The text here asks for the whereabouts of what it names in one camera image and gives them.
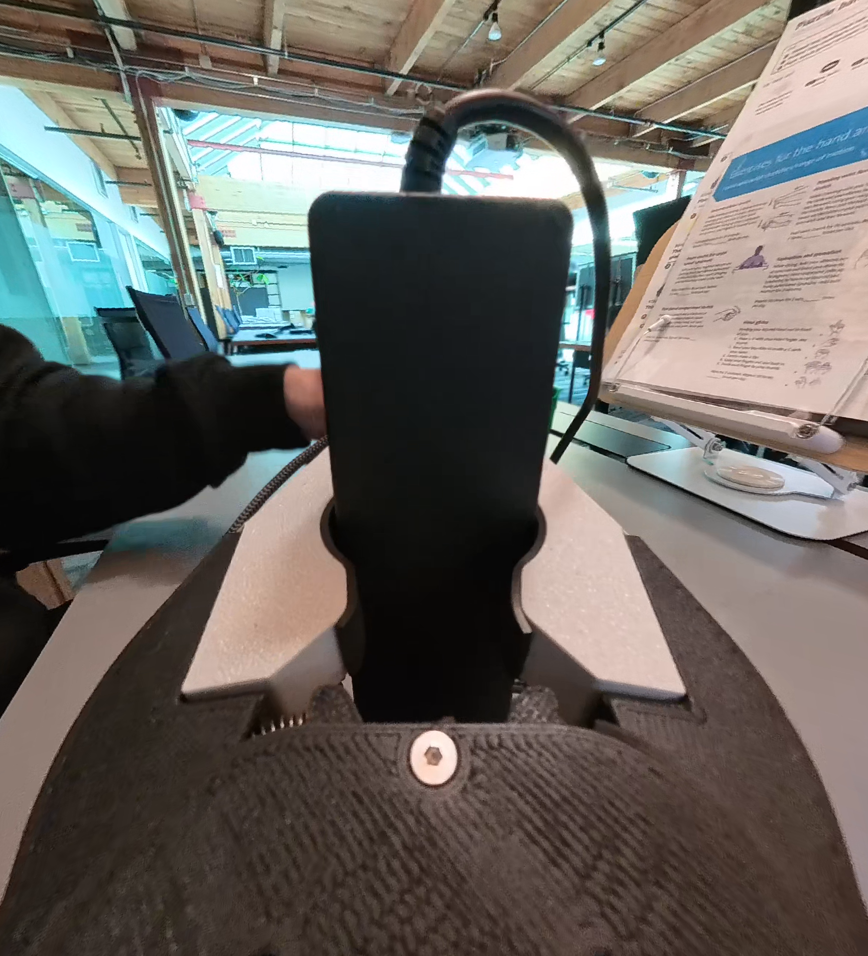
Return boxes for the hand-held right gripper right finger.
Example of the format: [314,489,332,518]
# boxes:
[508,462,687,717]

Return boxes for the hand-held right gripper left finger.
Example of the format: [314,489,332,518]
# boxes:
[180,447,366,718]

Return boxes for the braided usb cable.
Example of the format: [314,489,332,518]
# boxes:
[228,437,328,533]

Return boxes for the black hub cable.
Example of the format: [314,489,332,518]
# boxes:
[400,90,613,466]

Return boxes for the person's left forearm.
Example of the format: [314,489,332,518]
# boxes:
[0,299,311,557]

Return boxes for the person's left hand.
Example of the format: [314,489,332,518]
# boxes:
[283,364,327,440]

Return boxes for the printed paper sheet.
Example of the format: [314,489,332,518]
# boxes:
[620,0,868,427]

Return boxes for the black monitor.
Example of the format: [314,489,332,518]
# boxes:
[631,196,692,247]

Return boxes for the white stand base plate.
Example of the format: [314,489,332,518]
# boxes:
[626,418,868,540]

